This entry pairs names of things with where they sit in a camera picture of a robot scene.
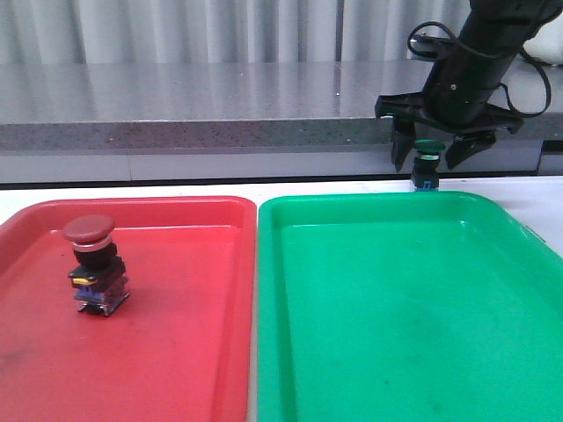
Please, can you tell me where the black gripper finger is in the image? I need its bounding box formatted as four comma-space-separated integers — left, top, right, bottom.
445, 131, 496, 170
391, 117, 416, 171

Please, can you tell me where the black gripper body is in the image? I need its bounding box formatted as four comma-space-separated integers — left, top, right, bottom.
375, 43, 523, 135

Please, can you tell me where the green mushroom push button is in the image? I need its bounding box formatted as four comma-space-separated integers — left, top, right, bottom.
411, 139, 445, 191

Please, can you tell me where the red mushroom push button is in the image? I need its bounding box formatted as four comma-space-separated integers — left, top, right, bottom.
62, 215, 130, 317

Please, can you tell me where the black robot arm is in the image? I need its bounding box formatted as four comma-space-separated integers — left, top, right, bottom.
375, 1, 562, 169

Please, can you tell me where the grey speckled stone counter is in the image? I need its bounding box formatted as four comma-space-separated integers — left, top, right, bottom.
0, 60, 563, 153

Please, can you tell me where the green plastic tray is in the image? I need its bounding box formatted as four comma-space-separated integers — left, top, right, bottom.
258, 192, 562, 421

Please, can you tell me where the red plastic tray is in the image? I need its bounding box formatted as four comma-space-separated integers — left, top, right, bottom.
1, 197, 256, 421

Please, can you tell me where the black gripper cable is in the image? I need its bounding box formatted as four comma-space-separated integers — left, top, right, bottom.
406, 20, 552, 118

